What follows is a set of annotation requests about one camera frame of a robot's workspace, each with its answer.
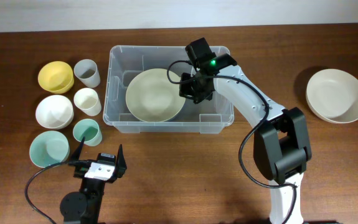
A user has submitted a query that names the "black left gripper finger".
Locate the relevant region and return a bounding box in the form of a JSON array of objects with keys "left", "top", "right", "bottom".
[
  {"left": 69, "top": 137, "right": 85, "bottom": 161},
  {"left": 116, "top": 144, "right": 127, "bottom": 171}
]

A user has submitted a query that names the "mint green bowl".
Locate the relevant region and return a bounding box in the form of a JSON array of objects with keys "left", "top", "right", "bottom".
[{"left": 29, "top": 131, "right": 70, "bottom": 168}]

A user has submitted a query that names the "beige plate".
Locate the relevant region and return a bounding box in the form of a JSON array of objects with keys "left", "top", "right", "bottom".
[
  {"left": 306, "top": 68, "right": 358, "bottom": 124},
  {"left": 125, "top": 68, "right": 186, "bottom": 122}
]

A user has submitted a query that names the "dark blue plate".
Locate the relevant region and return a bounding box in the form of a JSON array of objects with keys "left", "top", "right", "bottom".
[{"left": 166, "top": 106, "right": 184, "bottom": 122}]

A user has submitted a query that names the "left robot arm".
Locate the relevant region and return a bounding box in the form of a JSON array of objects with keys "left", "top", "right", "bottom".
[{"left": 60, "top": 139, "right": 127, "bottom": 224}]

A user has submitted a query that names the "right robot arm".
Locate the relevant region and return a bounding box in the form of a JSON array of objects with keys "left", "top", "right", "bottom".
[{"left": 179, "top": 65, "right": 312, "bottom": 223}]

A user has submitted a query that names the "mint green cup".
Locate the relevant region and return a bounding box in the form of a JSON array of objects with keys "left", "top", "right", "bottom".
[{"left": 73, "top": 119, "right": 103, "bottom": 146}]

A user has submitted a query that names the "white bowl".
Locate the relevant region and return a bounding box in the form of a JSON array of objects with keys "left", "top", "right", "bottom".
[{"left": 35, "top": 95, "right": 74, "bottom": 129}]

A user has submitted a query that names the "clear plastic storage bin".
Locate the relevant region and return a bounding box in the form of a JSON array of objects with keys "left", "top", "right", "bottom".
[{"left": 103, "top": 45, "right": 234, "bottom": 134}]

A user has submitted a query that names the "cream white cup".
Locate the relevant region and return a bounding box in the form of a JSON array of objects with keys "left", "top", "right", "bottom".
[{"left": 73, "top": 88, "right": 101, "bottom": 116}]

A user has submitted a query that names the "yellow bowl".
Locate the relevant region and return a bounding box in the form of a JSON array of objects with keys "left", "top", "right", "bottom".
[{"left": 38, "top": 61, "right": 74, "bottom": 94}]

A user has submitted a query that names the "grey cup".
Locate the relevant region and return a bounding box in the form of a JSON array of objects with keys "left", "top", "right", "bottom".
[{"left": 73, "top": 59, "right": 101, "bottom": 88}]

